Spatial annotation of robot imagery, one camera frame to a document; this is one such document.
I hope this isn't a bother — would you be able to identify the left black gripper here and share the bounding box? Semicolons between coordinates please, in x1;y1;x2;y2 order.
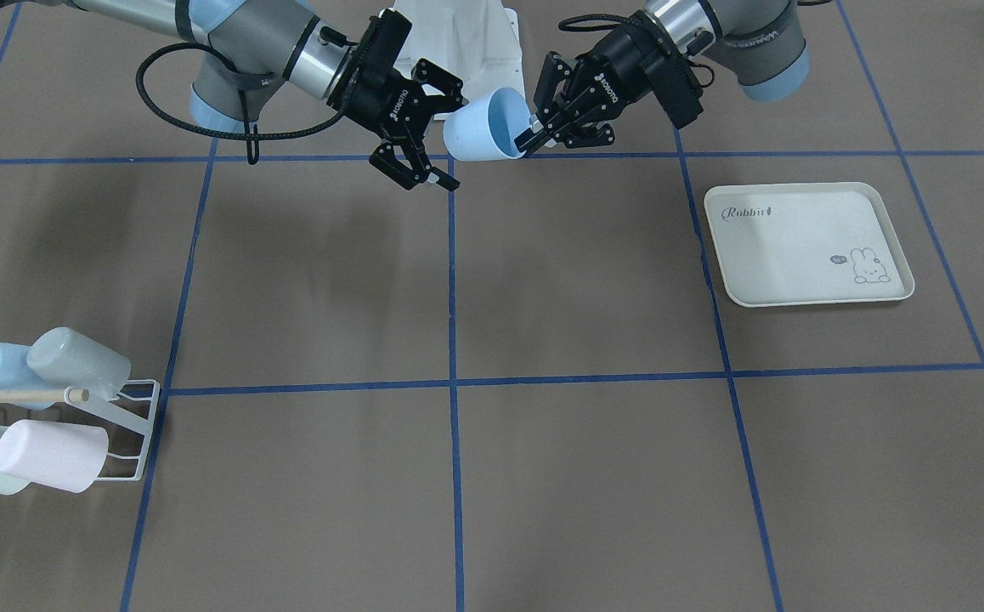
515;17;704;156

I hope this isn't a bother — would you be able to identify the pink ikea cup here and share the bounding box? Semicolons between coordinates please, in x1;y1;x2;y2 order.
0;421;109;493

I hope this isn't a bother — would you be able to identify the light blue ikea cup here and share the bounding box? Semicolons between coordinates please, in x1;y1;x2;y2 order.
443;87;530;162

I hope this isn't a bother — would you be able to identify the grey ikea cup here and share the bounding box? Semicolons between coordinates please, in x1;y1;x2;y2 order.
25;326;131;400

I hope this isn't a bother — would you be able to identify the black braided cable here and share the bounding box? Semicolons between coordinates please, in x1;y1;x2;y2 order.
558;13;629;35
135;41;357;165

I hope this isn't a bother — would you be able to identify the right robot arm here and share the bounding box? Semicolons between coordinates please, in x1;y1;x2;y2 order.
70;1;465;190

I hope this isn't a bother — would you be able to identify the cream serving tray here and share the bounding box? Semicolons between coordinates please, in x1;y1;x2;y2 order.
704;182;915;309

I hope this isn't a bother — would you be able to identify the white wire cup rack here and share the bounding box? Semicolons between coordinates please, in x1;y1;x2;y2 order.
0;378;161;483

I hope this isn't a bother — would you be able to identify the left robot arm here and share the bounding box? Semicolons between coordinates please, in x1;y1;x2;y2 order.
514;1;810;156

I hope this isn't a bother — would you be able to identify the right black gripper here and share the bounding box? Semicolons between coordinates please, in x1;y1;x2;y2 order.
326;10;466;191

